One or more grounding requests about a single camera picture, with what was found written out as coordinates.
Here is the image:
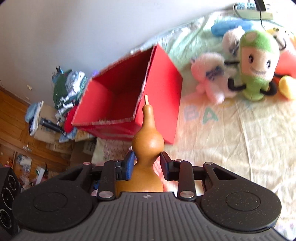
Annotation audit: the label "green mushroom plush toy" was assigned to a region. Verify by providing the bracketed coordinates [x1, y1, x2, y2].
[227, 30, 280, 101]

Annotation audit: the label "red cardboard box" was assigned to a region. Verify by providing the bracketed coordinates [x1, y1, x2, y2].
[72, 45, 183, 144]

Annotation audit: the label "black power adapter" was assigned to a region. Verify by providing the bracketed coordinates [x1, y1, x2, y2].
[254, 0, 266, 11]

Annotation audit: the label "white power strip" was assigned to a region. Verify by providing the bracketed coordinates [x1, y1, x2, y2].
[233, 1, 273, 20]

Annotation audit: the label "white bunny plush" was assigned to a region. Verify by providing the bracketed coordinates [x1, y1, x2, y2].
[222, 26, 245, 58]

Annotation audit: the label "brown gourd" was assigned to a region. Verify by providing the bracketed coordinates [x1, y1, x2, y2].
[115, 95, 164, 197]

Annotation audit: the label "yellow pink plush toy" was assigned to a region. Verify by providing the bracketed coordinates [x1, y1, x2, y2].
[267, 28, 295, 100]

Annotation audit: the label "pile of folded clothes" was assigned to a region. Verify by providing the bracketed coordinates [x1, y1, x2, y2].
[52, 66, 88, 133]

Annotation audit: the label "pink bunny plush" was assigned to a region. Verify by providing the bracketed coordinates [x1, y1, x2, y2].
[191, 52, 237, 104]

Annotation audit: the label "cardboard boxes on floor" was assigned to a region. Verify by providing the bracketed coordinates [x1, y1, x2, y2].
[25, 101, 96, 166]

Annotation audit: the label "blue plush toy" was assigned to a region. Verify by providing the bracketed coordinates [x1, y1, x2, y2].
[211, 19, 253, 37]

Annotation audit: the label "black speaker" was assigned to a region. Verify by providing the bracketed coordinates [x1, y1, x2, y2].
[0, 167, 20, 240]

